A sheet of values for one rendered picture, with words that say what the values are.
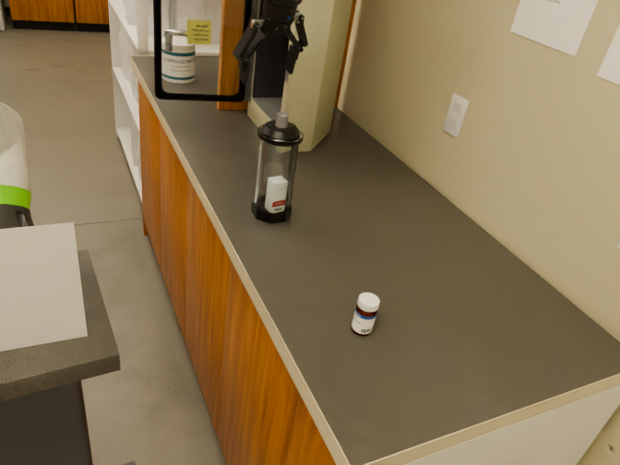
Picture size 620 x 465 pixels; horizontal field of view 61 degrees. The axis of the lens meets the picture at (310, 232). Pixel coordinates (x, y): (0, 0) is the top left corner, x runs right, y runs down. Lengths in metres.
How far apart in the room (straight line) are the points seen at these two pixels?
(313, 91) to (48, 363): 1.07
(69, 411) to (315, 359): 0.48
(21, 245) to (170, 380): 1.36
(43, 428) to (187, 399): 1.00
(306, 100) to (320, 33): 0.20
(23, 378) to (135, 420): 1.13
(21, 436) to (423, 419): 0.74
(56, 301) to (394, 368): 0.59
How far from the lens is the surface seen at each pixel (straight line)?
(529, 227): 1.45
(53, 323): 0.98
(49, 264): 0.90
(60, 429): 1.18
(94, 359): 0.97
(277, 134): 1.21
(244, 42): 1.27
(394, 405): 0.94
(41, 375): 0.97
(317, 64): 1.62
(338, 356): 0.99
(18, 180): 0.98
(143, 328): 2.36
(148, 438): 2.01
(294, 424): 1.12
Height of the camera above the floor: 1.64
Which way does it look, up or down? 33 degrees down
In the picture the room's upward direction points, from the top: 10 degrees clockwise
